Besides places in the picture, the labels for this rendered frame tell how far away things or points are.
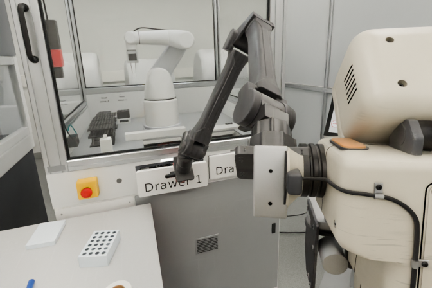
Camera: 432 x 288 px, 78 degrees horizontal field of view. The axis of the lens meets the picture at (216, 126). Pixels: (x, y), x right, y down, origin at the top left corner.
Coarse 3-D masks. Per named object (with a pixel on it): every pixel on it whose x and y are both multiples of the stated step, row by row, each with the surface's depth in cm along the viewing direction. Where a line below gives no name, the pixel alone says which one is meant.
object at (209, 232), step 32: (192, 192) 121; (224, 192) 126; (160, 224) 120; (192, 224) 125; (224, 224) 130; (256, 224) 136; (160, 256) 123; (192, 256) 129; (224, 256) 135; (256, 256) 141
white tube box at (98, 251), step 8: (96, 232) 89; (104, 232) 89; (112, 232) 89; (88, 240) 85; (96, 240) 86; (104, 240) 86; (112, 240) 85; (88, 248) 82; (96, 248) 82; (104, 248) 82; (112, 248) 84; (80, 256) 78; (88, 256) 78; (96, 256) 78; (104, 256) 78; (80, 264) 79; (88, 264) 79; (96, 264) 79; (104, 264) 79
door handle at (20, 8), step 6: (18, 6) 83; (24, 6) 85; (18, 12) 83; (24, 18) 84; (24, 24) 84; (24, 30) 84; (24, 36) 84; (24, 42) 85; (30, 48) 86; (30, 54) 86; (30, 60) 87; (36, 60) 90
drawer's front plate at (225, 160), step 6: (210, 156) 118; (216, 156) 118; (222, 156) 119; (228, 156) 120; (234, 156) 121; (210, 162) 118; (216, 162) 119; (222, 162) 120; (228, 162) 121; (234, 162) 122; (210, 168) 119; (222, 168) 121; (228, 168) 122; (234, 168) 122; (210, 174) 119; (216, 174) 120; (222, 174) 121; (228, 174) 122; (234, 174) 123
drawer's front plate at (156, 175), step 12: (156, 168) 107; (168, 168) 107; (204, 168) 112; (144, 180) 106; (156, 180) 107; (168, 180) 109; (192, 180) 112; (204, 180) 114; (144, 192) 107; (156, 192) 108
